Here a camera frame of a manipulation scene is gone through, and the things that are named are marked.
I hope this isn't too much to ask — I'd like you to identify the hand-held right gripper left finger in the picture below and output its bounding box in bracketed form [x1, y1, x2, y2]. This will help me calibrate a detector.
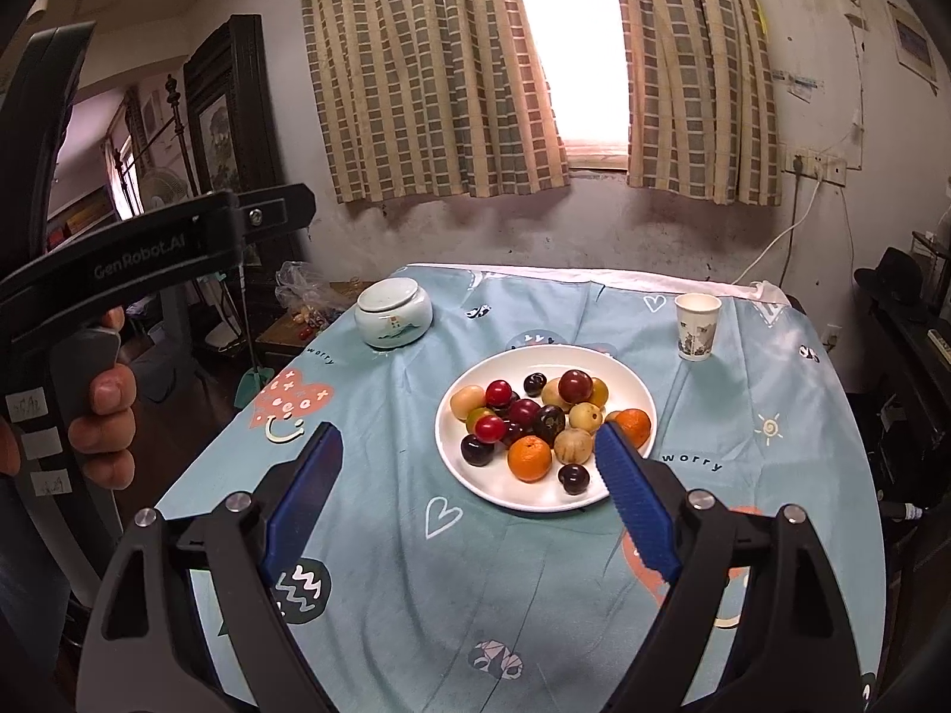
[78, 422, 344, 713]

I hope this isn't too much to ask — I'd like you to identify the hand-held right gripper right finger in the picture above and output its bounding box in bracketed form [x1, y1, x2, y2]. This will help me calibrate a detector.
[593, 420, 863, 713]

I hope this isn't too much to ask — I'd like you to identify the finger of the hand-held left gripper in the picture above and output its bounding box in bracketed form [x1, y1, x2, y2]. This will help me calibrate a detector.
[236, 183, 317, 242]

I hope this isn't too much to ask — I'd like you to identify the tangerine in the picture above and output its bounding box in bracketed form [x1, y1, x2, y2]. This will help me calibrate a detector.
[507, 435, 554, 483]
[615, 408, 653, 451]

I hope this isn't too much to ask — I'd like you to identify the white ceramic plate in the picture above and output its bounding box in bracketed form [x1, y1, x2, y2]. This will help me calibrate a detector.
[434, 343, 659, 513]

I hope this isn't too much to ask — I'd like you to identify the person's left hand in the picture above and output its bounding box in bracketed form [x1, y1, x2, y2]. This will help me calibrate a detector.
[67, 308, 139, 493]

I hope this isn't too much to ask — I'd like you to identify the clear plastic bag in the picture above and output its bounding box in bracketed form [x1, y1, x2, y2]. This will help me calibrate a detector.
[275, 260, 332, 328]

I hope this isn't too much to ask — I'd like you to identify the electric fan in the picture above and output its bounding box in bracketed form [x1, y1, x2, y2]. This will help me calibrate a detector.
[141, 169, 187, 213]

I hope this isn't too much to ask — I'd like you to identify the blue printed tablecloth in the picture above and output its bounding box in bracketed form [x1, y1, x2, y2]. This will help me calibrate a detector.
[159, 263, 889, 713]

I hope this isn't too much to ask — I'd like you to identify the wooden side table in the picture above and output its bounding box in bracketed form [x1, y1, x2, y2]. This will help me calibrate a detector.
[256, 280, 376, 373]

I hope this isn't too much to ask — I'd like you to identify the pale green lidded ceramic jar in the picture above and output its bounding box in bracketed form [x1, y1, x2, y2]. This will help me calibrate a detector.
[355, 278, 433, 350]

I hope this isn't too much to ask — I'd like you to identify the printed paper cup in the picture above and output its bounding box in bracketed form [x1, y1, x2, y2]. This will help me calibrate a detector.
[675, 294, 723, 362]

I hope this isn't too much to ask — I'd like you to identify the checked curtain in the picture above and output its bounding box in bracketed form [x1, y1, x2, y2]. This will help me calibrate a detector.
[298, 0, 572, 203]
[609, 0, 783, 207]

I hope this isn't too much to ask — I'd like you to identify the black hat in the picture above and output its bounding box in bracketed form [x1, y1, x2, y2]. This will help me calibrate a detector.
[853, 247, 924, 307]

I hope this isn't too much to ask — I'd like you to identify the window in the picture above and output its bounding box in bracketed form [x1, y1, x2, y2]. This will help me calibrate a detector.
[509, 0, 632, 173]

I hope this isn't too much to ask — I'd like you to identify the teal long-handled dustpan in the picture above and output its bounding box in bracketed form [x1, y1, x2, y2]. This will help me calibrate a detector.
[234, 267, 275, 411]

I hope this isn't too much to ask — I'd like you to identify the white power cable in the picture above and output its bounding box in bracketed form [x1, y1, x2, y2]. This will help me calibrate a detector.
[732, 163, 827, 287]

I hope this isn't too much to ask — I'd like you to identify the wall socket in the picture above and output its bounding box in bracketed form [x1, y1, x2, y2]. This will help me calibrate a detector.
[783, 149, 848, 188]

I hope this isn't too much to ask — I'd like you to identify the framed wall picture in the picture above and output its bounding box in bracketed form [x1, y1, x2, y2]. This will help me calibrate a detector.
[887, 2, 939, 84]

